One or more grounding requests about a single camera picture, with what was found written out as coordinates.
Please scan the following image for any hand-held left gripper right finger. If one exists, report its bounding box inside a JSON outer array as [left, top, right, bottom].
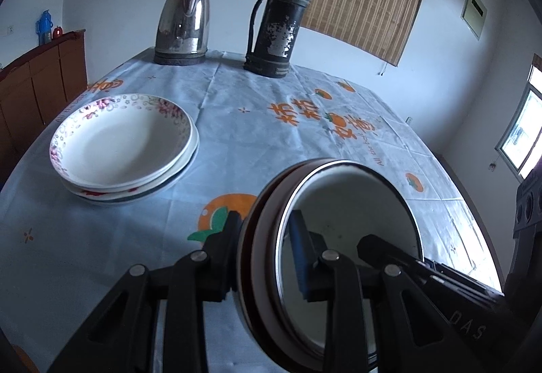
[[288, 210, 454, 373]]

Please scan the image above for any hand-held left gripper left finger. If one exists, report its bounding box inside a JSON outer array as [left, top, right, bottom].
[[46, 210, 244, 373]]

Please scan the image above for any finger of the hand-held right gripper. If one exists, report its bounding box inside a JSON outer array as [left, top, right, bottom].
[[358, 234, 504, 306]]

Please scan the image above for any pink plastic bowl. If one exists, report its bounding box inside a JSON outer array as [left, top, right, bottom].
[[245, 160, 420, 365]]

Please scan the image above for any white enamel bowl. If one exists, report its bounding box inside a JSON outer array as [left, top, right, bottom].
[[274, 163, 424, 361]]

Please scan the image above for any white plate with red flowers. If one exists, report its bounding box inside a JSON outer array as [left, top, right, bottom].
[[59, 131, 200, 196]]

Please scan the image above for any stainless steel bowl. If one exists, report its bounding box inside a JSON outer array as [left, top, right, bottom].
[[235, 158, 424, 373]]

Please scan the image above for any blue patterned plate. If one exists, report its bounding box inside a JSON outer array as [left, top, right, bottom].
[[63, 144, 200, 206]]

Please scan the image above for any white plate with purple flowers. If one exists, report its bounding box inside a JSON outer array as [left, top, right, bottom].
[[49, 93, 196, 186]]

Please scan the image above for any light blue printed tablecloth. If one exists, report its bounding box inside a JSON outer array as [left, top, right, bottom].
[[0, 47, 506, 373]]

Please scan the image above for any black worn thermos flask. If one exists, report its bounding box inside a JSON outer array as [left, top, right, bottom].
[[243, 0, 313, 78]]

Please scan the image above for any stainless steel electric kettle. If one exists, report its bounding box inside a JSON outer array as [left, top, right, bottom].
[[153, 0, 211, 66]]

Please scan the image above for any brown wooden sideboard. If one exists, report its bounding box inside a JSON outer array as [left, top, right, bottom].
[[0, 29, 88, 191]]

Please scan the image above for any blue thermos bottle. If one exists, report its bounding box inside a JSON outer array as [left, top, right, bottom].
[[35, 9, 53, 46]]

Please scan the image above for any window with white frame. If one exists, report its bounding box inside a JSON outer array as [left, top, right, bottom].
[[495, 53, 542, 181]]

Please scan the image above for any wall electrical panel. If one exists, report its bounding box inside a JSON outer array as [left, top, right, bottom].
[[461, 0, 488, 40]]

